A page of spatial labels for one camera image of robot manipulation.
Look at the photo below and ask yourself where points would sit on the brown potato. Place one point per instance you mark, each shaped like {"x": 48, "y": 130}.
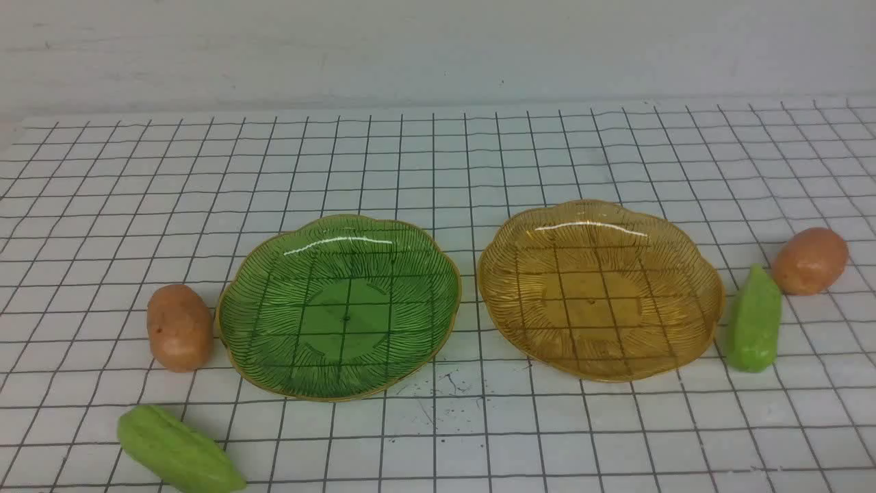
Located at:
{"x": 179, "y": 327}
{"x": 810, "y": 262}

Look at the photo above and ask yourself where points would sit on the green gourd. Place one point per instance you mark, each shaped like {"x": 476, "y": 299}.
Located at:
{"x": 750, "y": 343}
{"x": 178, "y": 454}

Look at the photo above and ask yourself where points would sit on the green transparent plastic plate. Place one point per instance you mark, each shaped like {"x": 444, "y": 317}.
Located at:
{"x": 339, "y": 309}

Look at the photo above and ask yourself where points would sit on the amber transparent plastic plate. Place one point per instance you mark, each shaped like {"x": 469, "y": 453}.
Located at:
{"x": 600, "y": 291}

